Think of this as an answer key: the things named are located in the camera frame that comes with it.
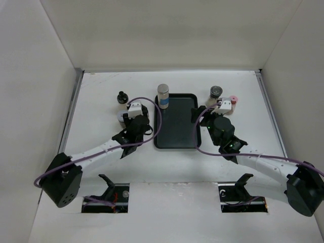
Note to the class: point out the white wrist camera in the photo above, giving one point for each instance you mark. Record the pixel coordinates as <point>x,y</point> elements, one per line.
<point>135,109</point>
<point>223,106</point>

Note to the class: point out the white-lid red-label jar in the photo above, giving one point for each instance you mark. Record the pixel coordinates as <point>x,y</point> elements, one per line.
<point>122,117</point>

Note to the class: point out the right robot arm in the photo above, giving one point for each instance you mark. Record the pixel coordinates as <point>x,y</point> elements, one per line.
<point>299,184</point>

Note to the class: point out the pink-cap spice bottle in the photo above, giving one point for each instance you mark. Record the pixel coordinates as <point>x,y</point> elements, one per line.
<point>234,101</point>

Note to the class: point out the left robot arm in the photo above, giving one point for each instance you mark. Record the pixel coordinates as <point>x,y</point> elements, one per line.
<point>62,179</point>

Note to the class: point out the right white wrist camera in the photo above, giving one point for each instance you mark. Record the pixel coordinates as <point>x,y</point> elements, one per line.
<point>223,106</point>

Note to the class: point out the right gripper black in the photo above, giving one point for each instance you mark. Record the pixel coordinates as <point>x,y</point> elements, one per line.
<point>196,112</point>

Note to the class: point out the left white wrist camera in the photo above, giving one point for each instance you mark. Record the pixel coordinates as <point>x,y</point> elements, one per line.
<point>135,109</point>

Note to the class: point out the black plastic tray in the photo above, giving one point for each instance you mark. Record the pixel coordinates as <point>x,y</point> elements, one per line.
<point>175,130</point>

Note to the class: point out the black-top glass salt grinder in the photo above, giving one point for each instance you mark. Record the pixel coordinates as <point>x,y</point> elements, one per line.
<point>215,93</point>

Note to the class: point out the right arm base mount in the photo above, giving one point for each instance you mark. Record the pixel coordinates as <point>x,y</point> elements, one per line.
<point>234,198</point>

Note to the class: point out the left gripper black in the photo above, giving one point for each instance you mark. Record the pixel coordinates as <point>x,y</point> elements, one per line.
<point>128,120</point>

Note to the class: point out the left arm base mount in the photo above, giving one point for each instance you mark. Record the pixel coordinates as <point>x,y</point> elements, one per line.
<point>114,200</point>

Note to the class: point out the black-cap bottle white contents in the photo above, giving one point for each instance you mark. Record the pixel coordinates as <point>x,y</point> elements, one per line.
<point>122,98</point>

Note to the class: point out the silver-cap blue-label peppercorn jar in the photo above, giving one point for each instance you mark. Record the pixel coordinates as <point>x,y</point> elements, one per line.
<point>163,96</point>

